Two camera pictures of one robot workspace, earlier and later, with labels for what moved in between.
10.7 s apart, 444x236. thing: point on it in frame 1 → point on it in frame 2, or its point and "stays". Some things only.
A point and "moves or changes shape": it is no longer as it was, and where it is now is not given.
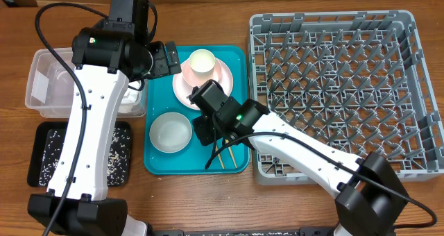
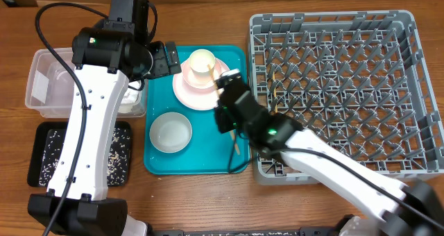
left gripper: x=162 y=66 stays
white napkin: x=130 y=94 stays
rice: x=118 y=166 stays
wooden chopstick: x=232 y=156 moves or changes shape
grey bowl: x=171 y=132 stays
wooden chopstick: x=216 y=149 → x=232 y=133
